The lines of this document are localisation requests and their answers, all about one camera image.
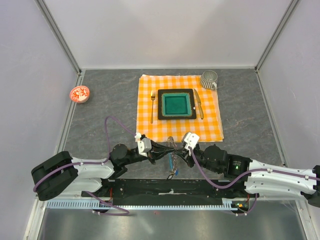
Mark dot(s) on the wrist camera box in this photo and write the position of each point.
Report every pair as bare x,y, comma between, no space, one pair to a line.
144,144
190,140

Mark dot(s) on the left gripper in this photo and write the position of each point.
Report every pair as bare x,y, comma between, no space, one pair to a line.
157,151

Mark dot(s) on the striped mug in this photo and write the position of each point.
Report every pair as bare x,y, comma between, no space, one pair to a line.
208,80

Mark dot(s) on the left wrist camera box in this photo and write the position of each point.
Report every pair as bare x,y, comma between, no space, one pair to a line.
144,144

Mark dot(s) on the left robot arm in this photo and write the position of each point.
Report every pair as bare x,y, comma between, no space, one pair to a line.
64,174

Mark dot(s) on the white cable duct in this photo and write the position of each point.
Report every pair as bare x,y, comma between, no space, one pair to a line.
91,204

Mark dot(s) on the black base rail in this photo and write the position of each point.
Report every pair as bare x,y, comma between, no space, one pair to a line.
168,192

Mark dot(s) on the gold knife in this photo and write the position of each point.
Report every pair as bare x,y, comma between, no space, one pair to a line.
199,104

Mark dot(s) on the black teal square plate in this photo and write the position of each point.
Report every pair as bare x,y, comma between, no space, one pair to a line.
176,104

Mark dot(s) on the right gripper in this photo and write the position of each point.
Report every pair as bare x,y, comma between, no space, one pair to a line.
185,153

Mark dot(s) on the large keyring organiser with rings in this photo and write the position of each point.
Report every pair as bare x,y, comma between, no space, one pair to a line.
173,159

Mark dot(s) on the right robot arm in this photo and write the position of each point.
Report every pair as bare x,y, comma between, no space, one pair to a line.
255,177

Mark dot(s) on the red white patterned bowl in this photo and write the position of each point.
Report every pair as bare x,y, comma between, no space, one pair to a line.
79,94

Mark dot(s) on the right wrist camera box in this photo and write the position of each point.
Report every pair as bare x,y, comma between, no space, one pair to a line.
190,140

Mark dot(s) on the orange checkered cloth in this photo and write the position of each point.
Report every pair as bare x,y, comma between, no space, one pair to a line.
209,129

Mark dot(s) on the gold fork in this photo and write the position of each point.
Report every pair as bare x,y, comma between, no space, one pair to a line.
153,97

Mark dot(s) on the black yellow key tag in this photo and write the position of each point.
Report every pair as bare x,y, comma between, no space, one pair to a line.
170,177

